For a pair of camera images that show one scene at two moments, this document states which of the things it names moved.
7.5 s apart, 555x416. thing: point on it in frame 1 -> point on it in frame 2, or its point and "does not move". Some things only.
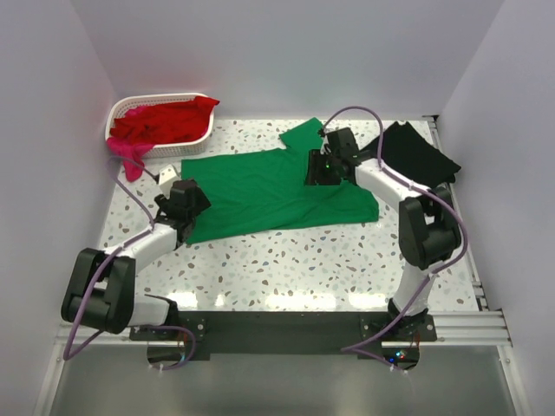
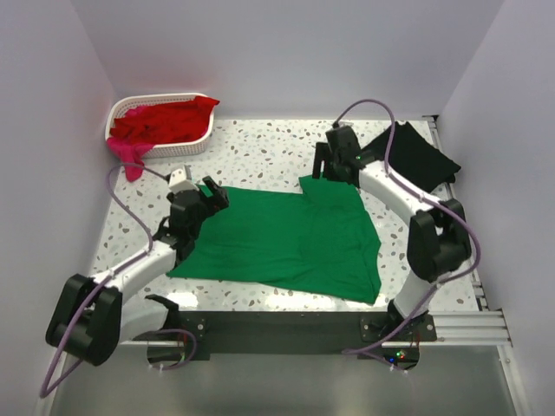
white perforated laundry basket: x=190 y=148 does not move
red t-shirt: x=166 y=122 does not move
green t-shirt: x=267 y=190 -> x=321 y=241
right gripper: x=315 y=175 does not move
